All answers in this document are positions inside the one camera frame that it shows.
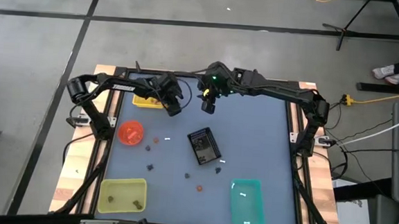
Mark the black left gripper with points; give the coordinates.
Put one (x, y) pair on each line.
(168, 89)

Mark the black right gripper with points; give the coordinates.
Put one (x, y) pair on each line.
(218, 80)

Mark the black slotted plastic basket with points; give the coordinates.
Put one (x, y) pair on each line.
(206, 149)

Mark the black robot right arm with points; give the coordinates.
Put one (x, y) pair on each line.
(284, 93)

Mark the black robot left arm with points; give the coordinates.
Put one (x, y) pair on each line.
(117, 86)

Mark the yellow slotted plastic basket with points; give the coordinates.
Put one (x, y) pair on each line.
(144, 104)

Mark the orange clear plastic pumpkin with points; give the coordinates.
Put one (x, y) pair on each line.
(199, 188)
(155, 140)

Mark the orange round plastic bowl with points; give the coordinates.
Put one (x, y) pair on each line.
(125, 140)

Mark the translucent yellow plastic bin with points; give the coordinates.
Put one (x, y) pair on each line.
(122, 190)

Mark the wooden table side board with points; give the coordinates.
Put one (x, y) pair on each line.
(315, 181)
(78, 160)

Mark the teal plastic bin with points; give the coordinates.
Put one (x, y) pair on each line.
(250, 209)

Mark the yellow power splitter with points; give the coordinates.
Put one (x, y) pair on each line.
(348, 99)

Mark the black tripod stand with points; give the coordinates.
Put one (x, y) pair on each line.
(345, 30)

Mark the black stand base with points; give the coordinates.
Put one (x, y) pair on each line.
(378, 87)

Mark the person's white shoe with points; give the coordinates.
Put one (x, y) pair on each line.
(383, 71)

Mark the white paper sheet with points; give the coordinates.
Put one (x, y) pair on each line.
(353, 215)

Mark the person's red blue shoe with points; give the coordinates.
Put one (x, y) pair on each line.
(397, 79)

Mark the grey storage box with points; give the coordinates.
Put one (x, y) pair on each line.
(382, 217)

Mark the black table frame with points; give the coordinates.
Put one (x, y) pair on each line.
(257, 78)

